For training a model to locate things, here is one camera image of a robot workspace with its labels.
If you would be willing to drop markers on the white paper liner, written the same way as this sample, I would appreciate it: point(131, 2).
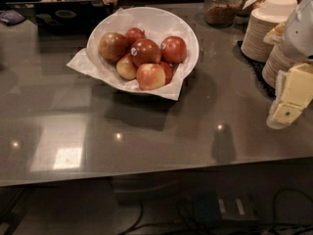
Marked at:
point(88, 66)

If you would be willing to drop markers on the glass jar with granola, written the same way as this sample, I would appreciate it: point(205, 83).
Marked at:
point(221, 13)

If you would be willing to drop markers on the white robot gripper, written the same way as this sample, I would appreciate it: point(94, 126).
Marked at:
point(299, 33)

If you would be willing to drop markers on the hidden red apple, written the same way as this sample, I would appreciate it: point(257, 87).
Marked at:
point(168, 71)

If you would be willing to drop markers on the brownish red apple left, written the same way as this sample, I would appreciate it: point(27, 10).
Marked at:
point(113, 46)

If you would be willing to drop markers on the right stack paper plates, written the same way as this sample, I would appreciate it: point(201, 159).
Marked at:
point(276, 62)

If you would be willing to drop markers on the blue box under table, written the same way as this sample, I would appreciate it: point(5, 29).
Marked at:
point(217, 209)

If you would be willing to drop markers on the stack paper plates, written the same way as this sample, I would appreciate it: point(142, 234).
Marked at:
point(261, 21)
point(276, 62)

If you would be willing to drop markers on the black tray under plates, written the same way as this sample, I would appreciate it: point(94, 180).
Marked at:
point(261, 84)

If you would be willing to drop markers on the black laptop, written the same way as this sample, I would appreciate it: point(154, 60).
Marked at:
point(64, 16)

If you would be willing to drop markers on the left stack paper plates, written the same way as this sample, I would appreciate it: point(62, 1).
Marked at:
point(261, 21)

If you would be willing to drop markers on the yellow green apple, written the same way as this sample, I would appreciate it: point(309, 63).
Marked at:
point(126, 68)

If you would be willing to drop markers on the white bowl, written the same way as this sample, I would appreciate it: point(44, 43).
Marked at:
point(153, 20)

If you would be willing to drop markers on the dark red apple with sticker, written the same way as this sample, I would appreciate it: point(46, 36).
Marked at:
point(145, 51)

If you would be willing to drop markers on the pink yellow front apple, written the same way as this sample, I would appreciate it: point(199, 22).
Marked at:
point(150, 76)

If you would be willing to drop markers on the small red apple back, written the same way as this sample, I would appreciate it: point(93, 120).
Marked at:
point(133, 34)

